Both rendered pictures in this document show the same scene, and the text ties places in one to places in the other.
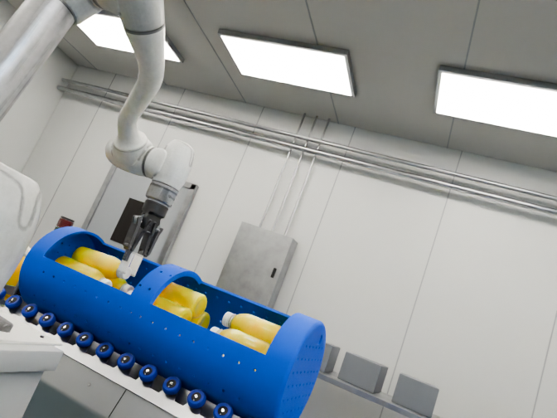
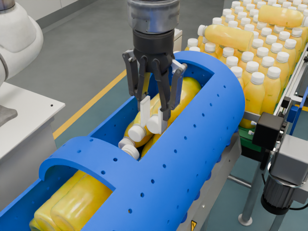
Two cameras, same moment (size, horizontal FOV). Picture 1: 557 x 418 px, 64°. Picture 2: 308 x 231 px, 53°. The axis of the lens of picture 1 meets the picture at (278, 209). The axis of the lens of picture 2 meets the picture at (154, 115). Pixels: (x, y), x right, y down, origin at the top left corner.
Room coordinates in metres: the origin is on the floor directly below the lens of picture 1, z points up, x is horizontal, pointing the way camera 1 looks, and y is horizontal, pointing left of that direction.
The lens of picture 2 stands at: (1.46, -0.16, 1.61)
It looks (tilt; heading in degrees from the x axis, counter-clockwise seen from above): 39 degrees down; 96
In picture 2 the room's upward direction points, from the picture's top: straight up
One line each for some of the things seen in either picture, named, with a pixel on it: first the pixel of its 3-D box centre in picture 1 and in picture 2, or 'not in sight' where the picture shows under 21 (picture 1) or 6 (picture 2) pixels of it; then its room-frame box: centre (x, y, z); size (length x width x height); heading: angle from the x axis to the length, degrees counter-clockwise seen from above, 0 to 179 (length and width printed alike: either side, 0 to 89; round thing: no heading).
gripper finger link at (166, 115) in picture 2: not in sight; (170, 111); (1.44, 0.34, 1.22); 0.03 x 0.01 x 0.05; 156
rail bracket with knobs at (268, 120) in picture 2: not in sight; (266, 132); (1.73, 0.61, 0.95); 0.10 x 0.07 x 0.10; 156
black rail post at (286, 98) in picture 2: not in sight; (284, 107); (1.82, 0.77, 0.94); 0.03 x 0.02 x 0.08; 66
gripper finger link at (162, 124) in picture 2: (134, 264); (162, 118); (1.42, 0.35, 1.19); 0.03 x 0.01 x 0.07; 66
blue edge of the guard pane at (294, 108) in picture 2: not in sight; (296, 105); (2.02, 1.13, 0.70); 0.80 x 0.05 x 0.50; 66
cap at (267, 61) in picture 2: not in sight; (268, 60); (1.74, 0.83, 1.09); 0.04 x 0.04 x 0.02
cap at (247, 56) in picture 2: not in sight; (247, 55); (1.68, 0.86, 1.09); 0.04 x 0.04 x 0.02
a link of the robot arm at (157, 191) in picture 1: (161, 195); (153, 10); (1.40, 0.36, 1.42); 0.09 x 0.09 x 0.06
